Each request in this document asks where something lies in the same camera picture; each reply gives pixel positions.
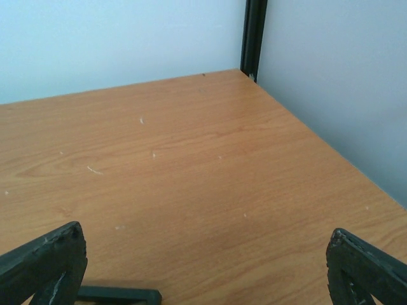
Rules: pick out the small black square tray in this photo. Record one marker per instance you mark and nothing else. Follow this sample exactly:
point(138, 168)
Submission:
point(116, 295)

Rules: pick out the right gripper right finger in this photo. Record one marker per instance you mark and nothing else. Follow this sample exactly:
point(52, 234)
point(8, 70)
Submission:
point(359, 273)

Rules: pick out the black right frame post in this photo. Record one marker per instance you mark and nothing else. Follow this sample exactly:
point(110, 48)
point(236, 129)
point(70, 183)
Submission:
point(254, 22)

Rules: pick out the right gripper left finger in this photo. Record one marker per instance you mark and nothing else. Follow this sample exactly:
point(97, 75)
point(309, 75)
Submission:
point(46, 270)

